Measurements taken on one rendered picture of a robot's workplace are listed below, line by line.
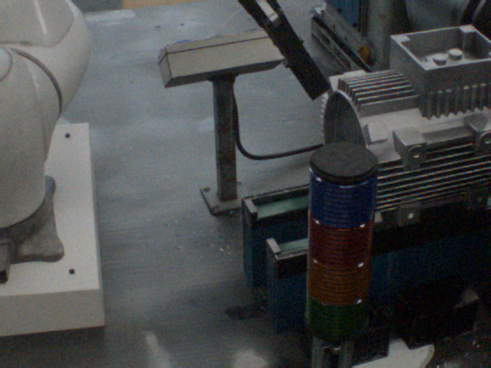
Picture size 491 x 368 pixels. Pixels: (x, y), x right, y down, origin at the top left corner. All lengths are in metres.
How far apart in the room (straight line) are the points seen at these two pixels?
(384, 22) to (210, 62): 0.45
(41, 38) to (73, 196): 0.24
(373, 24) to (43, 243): 0.76
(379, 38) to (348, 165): 0.91
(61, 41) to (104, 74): 0.55
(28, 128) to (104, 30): 0.91
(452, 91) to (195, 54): 0.38
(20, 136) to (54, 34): 0.20
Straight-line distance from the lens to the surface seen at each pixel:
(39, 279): 1.26
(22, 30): 1.31
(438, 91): 1.15
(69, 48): 1.35
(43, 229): 1.30
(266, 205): 1.27
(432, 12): 1.52
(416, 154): 1.12
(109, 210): 1.48
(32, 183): 1.24
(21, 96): 1.18
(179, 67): 1.32
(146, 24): 2.09
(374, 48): 1.73
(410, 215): 1.18
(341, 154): 0.82
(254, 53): 1.34
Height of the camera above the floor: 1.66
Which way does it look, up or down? 34 degrees down
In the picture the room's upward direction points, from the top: 2 degrees counter-clockwise
